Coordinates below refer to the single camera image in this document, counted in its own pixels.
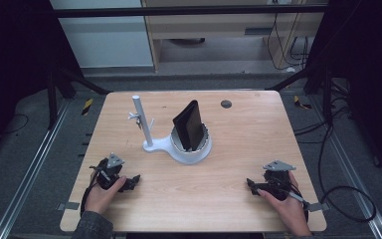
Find white hook stand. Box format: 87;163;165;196
127;95;214;166

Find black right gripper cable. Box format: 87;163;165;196
287;122;378;224

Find white bowl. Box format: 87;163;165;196
169;122;211;154

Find person's left hand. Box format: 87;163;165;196
84;174;128;216

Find thin black floor cable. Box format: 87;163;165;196
5;113;30;135

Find black hanging cables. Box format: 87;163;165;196
266;12;310;72

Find wooden desk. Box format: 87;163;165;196
140;0;330;73

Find white cabinet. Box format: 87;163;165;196
49;0;155;70

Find black metal stand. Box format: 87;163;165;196
45;64;111;131
266;61;335;125

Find black wallet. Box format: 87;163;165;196
172;99;206;153

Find person's right hand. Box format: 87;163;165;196
256;170;313;238

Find grey tape strip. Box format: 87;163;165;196
56;200;81;212
306;201;330;213

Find black horizontal bar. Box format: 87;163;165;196
50;3;330;19

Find yellow black floor tape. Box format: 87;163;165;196
292;95;313;111
81;98;95;117

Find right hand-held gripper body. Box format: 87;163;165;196
260;159;297;202

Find metal floor rail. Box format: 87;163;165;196
309;94;382;239
0;99;72;239

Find black left gripper strap cable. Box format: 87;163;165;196
80;164;102;217

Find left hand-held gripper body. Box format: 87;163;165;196
94;151;127;191

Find black floor cables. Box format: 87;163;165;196
292;79;354;145

